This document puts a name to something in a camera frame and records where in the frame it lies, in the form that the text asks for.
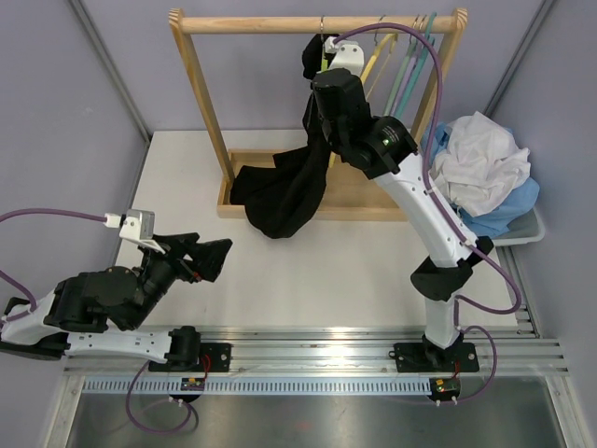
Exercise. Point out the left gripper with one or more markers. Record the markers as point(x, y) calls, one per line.
point(207, 258)

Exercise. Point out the yellow hanger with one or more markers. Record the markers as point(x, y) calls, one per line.
point(389, 42)

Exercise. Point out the white shirt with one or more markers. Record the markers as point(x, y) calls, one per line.
point(480, 165)

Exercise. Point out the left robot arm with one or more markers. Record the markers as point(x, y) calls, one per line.
point(101, 313)

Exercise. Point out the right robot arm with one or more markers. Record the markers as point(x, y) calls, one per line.
point(382, 148)

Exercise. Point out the black shirt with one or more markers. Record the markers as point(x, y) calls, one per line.
point(278, 201)

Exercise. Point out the lime green hanger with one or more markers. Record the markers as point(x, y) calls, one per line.
point(323, 62)

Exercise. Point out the light green hanger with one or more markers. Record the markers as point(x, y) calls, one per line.
point(389, 103)

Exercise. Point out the blue shirt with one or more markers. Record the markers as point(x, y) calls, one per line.
point(519, 202)

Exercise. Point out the lilac hanger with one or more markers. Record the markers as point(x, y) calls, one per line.
point(410, 61)

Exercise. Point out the teal hanger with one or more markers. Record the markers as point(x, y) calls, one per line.
point(423, 53)

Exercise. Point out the wooden clothes rack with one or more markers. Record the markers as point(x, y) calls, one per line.
point(349, 196)

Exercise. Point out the grey plastic bin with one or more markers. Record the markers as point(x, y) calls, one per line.
point(526, 229)

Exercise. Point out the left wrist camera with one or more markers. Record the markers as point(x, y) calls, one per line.
point(135, 226)

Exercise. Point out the aluminium mounting rail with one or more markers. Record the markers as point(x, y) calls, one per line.
point(366, 351)

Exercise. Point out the white slotted cable duct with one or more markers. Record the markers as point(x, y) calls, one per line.
point(254, 386)

